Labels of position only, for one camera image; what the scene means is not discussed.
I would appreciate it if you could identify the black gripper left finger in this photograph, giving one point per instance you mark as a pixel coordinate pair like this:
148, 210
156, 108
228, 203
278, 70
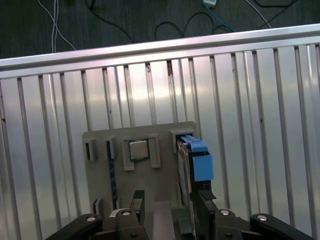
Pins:
138, 207

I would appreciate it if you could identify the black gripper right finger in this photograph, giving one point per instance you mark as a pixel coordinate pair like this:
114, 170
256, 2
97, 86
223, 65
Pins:
205, 220

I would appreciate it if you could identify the hard disk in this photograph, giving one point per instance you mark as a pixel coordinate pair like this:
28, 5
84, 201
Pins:
202, 167

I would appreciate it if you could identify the grey plastic parts rack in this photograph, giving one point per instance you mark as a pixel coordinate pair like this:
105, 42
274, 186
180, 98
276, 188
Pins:
162, 180

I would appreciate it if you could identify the silver CPU chip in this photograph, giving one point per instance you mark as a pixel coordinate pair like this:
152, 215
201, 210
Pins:
139, 150

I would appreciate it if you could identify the white power adapter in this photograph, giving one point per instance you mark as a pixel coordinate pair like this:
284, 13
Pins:
209, 2

